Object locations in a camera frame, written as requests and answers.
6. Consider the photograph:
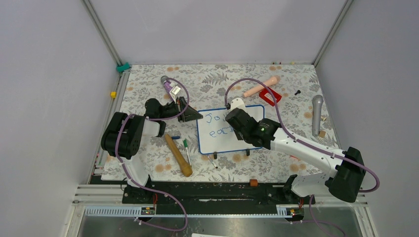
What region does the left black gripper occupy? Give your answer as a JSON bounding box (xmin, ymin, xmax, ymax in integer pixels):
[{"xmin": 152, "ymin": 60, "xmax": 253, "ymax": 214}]
[{"xmin": 158, "ymin": 96, "xmax": 203, "ymax": 122}]

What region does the blue-framed whiteboard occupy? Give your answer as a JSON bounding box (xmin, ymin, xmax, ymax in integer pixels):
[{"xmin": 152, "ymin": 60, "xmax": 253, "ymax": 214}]
[{"xmin": 196, "ymin": 108, "xmax": 257, "ymax": 155}]

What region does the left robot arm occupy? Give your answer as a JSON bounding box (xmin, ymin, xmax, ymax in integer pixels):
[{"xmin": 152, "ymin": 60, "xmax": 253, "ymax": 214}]
[{"xmin": 100, "ymin": 96, "xmax": 203, "ymax": 203}]

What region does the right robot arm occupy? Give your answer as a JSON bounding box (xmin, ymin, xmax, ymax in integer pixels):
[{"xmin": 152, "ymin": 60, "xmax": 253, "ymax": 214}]
[{"xmin": 226, "ymin": 108, "xmax": 366, "ymax": 203}]

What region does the purple patterned microphone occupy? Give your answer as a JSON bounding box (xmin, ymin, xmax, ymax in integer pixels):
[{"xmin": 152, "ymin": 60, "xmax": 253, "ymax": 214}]
[{"xmin": 161, "ymin": 75, "xmax": 172, "ymax": 95}]

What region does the green-capped marker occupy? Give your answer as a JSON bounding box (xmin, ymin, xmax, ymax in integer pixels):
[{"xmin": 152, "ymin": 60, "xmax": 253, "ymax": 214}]
[{"xmin": 183, "ymin": 139, "xmax": 192, "ymax": 166}]

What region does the red rectangular tray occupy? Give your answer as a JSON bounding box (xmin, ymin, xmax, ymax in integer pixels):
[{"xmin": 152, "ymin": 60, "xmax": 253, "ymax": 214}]
[{"xmin": 258, "ymin": 87, "xmax": 282, "ymax": 107}]

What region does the black-capped marker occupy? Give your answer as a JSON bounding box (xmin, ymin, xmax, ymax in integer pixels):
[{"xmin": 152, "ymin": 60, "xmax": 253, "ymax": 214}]
[{"xmin": 208, "ymin": 156, "xmax": 218, "ymax": 169}]

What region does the floral patterned table mat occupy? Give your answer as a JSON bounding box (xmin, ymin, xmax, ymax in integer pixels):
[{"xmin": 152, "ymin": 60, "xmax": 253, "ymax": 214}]
[{"xmin": 121, "ymin": 65, "xmax": 338, "ymax": 183}]

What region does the brown cork cylinder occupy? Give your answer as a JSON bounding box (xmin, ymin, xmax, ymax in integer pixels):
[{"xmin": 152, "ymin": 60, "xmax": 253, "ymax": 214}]
[{"xmin": 249, "ymin": 179, "xmax": 258, "ymax": 187}]

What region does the pink plastic cylinder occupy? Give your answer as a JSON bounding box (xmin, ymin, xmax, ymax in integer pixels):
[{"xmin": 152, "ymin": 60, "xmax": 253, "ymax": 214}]
[{"xmin": 243, "ymin": 75, "xmax": 281, "ymax": 98}]

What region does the small yellow block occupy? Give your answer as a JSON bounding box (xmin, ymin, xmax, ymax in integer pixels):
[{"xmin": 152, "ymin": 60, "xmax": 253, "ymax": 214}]
[{"xmin": 110, "ymin": 91, "xmax": 117, "ymax": 99}]

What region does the teal corner clip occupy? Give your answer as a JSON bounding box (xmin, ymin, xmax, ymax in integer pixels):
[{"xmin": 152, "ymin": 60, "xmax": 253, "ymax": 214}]
[{"xmin": 116, "ymin": 62, "xmax": 131, "ymax": 73}]

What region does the small wooden cube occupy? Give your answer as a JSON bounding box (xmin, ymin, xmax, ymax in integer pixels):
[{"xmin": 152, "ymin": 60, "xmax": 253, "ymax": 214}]
[{"xmin": 318, "ymin": 130, "xmax": 327, "ymax": 138}]

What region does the silver grey microphone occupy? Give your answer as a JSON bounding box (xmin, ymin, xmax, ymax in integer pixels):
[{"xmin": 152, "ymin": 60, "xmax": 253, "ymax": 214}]
[{"xmin": 312, "ymin": 95, "xmax": 324, "ymax": 137}]

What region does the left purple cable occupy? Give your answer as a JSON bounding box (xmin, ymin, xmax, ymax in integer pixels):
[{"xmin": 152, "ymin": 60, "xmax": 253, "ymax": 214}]
[{"xmin": 114, "ymin": 77, "xmax": 191, "ymax": 232}]

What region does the purple cable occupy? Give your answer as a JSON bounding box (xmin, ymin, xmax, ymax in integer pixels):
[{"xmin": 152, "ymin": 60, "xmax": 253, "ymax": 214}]
[
  {"xmin": 114, "ymin": 77, "xmax": 191, "ymax": 232},
  {"xmin": 224, "ymin": 78, "xmax": 381, "ymax": 237}
]

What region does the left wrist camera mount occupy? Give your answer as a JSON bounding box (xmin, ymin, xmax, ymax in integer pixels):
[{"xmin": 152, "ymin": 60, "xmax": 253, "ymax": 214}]
[{"xmin": 169, "ymin": 85, "xmax": 182, "ymax": 98}]

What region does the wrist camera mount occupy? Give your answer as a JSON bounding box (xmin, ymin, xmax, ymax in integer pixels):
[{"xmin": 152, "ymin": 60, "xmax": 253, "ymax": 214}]
[
  {"xmin": 169, "ymin": 85, "xmax": 182, "ymax": 98},
  {"xmin": 226, "ymin": 97, "xmax": 247, "ymax": 112}
]

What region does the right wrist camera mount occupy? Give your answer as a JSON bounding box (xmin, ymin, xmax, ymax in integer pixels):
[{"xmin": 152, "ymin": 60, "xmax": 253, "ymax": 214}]
[{"xmin": 226, "ymin": 97, "xmax": 247, "ymax": 112}]

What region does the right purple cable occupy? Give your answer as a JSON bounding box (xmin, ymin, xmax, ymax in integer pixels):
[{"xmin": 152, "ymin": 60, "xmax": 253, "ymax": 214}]
[{"xmin": 224, "ymin": 78, "xmax": 381, "ymax": 237}]

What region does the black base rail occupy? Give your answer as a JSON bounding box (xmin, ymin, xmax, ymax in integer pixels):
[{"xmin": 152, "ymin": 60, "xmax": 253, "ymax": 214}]
[{"xmin": 122, "ymin": 181, "xmax": 310, "ymax": 215}]

